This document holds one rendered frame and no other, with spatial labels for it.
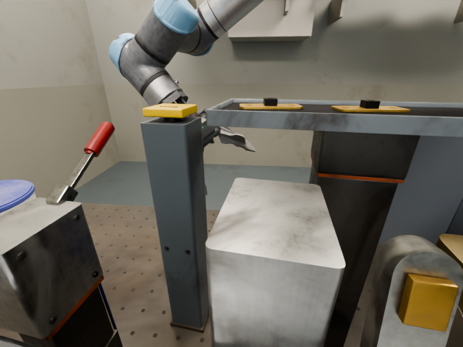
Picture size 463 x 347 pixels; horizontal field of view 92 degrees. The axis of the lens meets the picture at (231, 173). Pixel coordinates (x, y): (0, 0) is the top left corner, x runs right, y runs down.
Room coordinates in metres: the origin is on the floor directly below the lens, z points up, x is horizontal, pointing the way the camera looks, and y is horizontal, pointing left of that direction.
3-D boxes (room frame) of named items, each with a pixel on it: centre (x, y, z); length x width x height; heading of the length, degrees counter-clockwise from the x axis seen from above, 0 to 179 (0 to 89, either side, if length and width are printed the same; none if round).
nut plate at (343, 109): (0.30, -0.18, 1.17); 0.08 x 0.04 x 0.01; 87
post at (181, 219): (0.34, 0.09, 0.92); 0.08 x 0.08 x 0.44; 78
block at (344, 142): (0.29, -0.17, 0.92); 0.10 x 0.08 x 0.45; 78
